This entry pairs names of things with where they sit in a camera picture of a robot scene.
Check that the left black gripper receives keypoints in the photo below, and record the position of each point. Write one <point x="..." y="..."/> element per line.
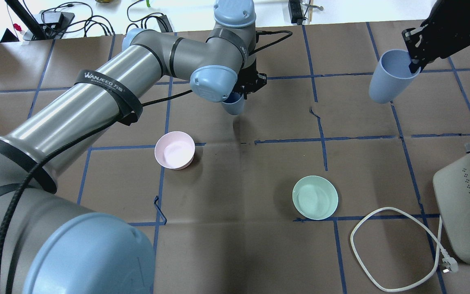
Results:
<point x="250" y="79"/>

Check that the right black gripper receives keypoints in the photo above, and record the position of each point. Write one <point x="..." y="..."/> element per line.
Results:
<point x="446" y="25"/>

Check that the blue cup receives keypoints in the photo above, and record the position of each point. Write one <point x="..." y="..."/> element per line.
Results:
<point x="391" y="76"/>
<point x="234" y="104"/>

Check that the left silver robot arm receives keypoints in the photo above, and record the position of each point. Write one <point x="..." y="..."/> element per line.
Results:
<point x="49" y="245"/>

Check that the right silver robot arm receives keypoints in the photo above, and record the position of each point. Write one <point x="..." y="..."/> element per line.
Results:
<point x="443" y="33"/>

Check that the pink bowl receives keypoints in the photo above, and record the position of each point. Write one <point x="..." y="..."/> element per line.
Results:
<point x="175" y="150"/>

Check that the black power strip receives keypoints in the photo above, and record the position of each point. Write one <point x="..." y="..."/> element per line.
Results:
<point x="296" y="14"/>

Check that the green bowl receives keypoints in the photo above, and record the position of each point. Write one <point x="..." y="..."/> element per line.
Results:
<point x="315" y="197"/>

